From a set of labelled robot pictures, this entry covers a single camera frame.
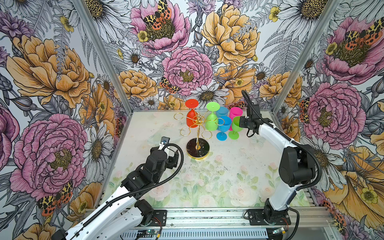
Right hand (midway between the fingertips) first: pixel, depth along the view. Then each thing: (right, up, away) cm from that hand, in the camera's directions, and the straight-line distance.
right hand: (244, 124), depth 95 cm
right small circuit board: (+9, -50, -23) cm, 56 cm away
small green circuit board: (-51, -50, -24) cm, 76 cm away
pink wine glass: (-4, +9, +7) cm, 12 cm away
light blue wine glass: (-11, +9, +12) cm, 18 cm away
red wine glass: (-32, +5, -7) cm, 33 cm away
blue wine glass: (-12, +1, 0) cm, 12 cm away
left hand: (-44, -14, -20) cm, 50 cm away
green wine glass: (-20, +3, -1) cm, 21 cm away
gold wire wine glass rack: (-29, -15, +4) cm, 33 cm away
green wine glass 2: (-3, -8, +12) cm, 15 cm away
